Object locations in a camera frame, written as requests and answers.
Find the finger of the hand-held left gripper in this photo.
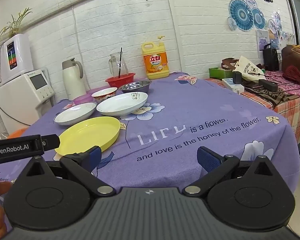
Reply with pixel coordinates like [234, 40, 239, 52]
[41, 134, 61, 152]

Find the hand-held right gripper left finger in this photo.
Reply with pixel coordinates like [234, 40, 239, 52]
[22, 146, 116, 197]

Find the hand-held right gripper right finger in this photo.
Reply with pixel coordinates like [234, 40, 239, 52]
[183, 145, 278, 197]

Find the yellow plastic plate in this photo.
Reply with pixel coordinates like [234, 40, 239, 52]
[54, 116, 121, 156]

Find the small white plate blue rim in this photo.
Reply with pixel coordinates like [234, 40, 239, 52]
[53, 102, 98, 126]

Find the large white floral plate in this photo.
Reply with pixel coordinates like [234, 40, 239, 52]
[96, 92, 149, 117]

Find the red patterned ceramic bowl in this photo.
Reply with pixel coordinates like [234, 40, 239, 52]
[91, 87, 118, 104]

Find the stainless steel bowl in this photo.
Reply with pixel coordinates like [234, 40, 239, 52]
[118, 80, 152, 94]

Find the person's left hand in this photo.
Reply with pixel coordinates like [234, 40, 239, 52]
[0, 181, 14, 235]

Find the orange stool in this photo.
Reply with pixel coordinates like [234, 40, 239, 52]
[7, 127, 30, 139]

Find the white appliance with screen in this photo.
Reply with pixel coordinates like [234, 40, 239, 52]
[0, 68, 56, 136]

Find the purple floral tablecloth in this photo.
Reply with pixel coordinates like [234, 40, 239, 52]
[0, 71, 300, 207]

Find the white thermos jug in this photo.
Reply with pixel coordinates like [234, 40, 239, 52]
[62, 58, 88, 101]

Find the white power strip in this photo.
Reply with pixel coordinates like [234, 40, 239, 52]
[222, 78, 245, 93]

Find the red plastic basket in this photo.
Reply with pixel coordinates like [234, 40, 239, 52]
[105, 72, 136, 89]

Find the green box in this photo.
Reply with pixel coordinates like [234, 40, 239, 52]
[208, 67, 234, 79]

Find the glass pitcher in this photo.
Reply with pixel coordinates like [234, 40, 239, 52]
[108, 52, 129, 77]

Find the long black box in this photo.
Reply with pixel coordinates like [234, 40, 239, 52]
[258, 79, 279, 92]

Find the brown handbag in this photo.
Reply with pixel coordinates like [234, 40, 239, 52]
[221, 58, 240, 71]

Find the black stirring stick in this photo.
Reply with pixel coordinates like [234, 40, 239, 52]
[118, 47, 123, 79]

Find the orange plaid cloth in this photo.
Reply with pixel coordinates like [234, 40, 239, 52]
[204, 77, 300, 144]

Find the cream tote bag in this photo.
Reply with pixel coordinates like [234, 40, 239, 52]
[233, 55, 266, 81]

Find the yellow detergent bottle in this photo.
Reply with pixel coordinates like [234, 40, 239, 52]
[141, 36, 170, 80]

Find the black speaker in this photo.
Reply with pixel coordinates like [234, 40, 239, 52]
[262, 43, 281, 72]

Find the red knitted cloth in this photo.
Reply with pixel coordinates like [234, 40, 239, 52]
[282, 65, 300, 86]

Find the potted green plant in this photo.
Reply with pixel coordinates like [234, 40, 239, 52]
[0, 7, 33, 39]

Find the brown bag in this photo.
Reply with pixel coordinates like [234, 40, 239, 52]
[281, 44, 300, 73]

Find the large blue paper fan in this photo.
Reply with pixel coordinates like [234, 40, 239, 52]
[228, 0, 254, 32]

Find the small blue paper fan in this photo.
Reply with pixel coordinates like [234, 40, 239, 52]
[251, 7, 267, 30]

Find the white wall water purifier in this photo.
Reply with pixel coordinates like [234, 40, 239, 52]
[0, 33, 34, 84]

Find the white wall cable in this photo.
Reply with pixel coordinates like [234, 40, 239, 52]
[71, 4, 85, 65]

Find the wall poster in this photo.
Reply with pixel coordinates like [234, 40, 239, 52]
[256, 29, 269, 58]

